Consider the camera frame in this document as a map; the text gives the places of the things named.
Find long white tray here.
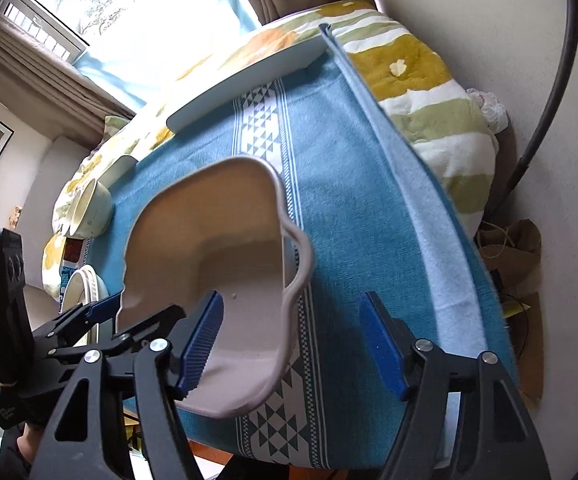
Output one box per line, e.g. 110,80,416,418
166,35,330,133

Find short white tray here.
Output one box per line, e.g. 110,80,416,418
100,156,140,186

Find green checked pillow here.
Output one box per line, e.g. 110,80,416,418
103,115,134,137

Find blue patterned tablecloth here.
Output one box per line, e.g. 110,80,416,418
59,22,522,468

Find white plastic bag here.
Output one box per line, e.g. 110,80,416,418
466,87,510,133

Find brown paper bag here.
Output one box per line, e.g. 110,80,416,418
476,219,544,401

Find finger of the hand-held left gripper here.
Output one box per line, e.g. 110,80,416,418
34,294,122,348
48,304,188,367

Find black curved pole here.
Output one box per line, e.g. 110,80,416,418
489,0,578,221

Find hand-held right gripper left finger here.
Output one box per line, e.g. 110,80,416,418
29,290,226,480

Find window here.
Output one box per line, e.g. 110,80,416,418
0,0,220,76

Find cream dish yellow inside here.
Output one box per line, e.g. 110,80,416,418
61,265,110,348

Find pink square bowl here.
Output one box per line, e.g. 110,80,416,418
117,156,316,418

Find grey padded headboard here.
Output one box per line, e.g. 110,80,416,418
19,137,94,306

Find floral striped blanket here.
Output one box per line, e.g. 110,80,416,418
41,0,500,301

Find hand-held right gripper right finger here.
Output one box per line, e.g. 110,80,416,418
359,291,552,480

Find cream round bowl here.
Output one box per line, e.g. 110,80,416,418
71,178,116,237
64,182,90,235

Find person's left hand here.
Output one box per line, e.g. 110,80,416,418
16,425,44,462

